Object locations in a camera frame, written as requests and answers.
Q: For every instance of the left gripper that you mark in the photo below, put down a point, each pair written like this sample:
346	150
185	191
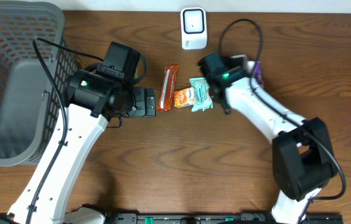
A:
149	102

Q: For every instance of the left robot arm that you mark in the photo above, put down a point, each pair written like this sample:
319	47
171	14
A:
91	101

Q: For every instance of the grey plastic basket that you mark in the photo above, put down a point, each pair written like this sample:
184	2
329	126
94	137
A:
32	53

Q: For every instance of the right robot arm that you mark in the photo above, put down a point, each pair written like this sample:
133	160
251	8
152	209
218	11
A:
303	157

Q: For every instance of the small orange packet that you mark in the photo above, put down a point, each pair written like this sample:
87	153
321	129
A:
185	97

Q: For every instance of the orange snack bar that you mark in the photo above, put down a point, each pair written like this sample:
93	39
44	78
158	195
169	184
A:
166	98

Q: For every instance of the white barcode scanner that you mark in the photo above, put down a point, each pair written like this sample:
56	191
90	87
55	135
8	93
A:
193	22

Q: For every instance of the purple red snack pack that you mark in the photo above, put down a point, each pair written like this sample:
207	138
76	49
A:
258	74

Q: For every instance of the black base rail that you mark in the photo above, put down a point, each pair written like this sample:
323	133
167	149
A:
132	218

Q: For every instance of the green wipes packet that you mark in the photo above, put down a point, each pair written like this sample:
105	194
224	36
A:
203	98

